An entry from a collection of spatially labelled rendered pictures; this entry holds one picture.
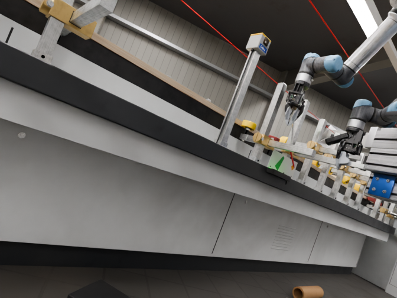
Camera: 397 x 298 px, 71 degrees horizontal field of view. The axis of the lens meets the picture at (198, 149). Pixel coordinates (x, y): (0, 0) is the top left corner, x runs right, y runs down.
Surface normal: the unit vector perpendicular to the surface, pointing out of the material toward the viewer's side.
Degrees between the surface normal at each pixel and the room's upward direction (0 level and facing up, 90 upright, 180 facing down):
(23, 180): 90
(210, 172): 90
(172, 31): 90
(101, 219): 90
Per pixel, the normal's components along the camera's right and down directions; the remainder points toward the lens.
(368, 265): -0.70, -0.30
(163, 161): 0.61, 0.20
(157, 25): 0.28, 0.07
